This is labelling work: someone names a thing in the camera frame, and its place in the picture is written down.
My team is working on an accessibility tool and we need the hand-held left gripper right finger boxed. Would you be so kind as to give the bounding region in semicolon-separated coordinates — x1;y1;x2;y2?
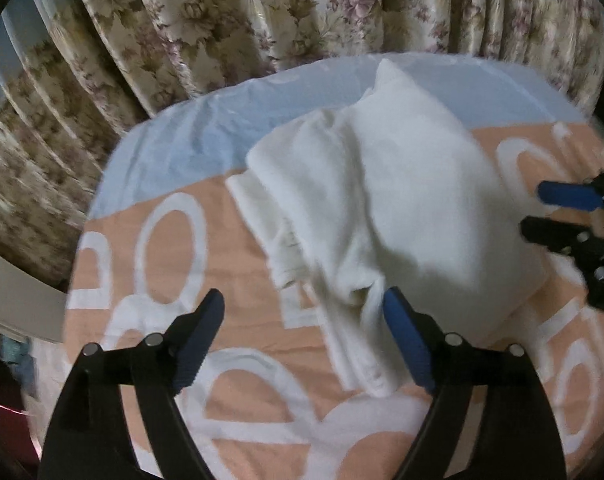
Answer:
383;286;568;480

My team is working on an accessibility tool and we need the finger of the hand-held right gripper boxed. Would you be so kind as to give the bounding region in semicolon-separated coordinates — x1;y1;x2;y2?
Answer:
538;169;604;214
521;216;604;319

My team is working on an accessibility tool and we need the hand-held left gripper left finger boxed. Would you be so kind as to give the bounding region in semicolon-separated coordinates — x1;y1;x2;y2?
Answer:
37;288;226;480

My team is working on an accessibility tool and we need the white towel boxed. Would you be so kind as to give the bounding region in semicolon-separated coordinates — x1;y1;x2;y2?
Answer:
225;58;549;399

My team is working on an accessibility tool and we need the printed orange blue bed sheet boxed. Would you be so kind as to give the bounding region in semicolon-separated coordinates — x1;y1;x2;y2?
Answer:
29;52;604;480

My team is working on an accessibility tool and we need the floral curtain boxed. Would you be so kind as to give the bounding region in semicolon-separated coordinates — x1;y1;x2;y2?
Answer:
0;0;604;267

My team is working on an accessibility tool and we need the white bed frame rail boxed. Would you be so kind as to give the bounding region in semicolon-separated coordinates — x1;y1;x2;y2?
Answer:
0;245;69;344

